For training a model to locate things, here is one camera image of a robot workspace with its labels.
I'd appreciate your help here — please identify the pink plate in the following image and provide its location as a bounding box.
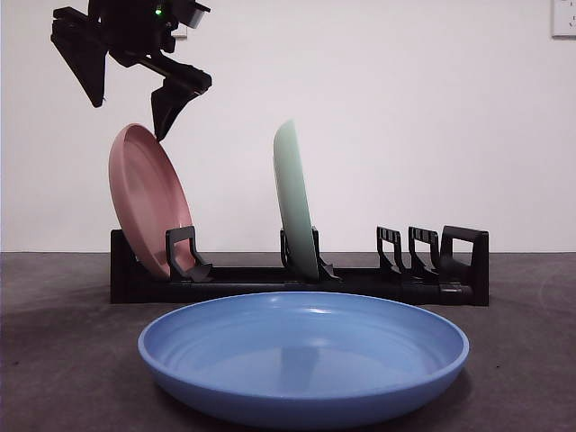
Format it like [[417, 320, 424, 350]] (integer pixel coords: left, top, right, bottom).
[[107, 122, 195, 278]]

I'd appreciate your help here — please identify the pale green plate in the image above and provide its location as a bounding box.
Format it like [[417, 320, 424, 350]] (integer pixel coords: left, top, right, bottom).
[[273, 118, 321, 282]]

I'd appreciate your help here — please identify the blue plate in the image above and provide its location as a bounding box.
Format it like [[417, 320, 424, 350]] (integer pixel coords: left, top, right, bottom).
[[137, 291, 470, 429]]

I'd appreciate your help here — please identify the black plastic plate rack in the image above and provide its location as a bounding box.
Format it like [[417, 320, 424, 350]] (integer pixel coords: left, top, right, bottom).
[[110, 224, 491, 308]]

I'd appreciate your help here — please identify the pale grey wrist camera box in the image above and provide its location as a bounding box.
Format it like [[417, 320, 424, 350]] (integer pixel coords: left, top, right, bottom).
[[177, 0, 212, 29]]

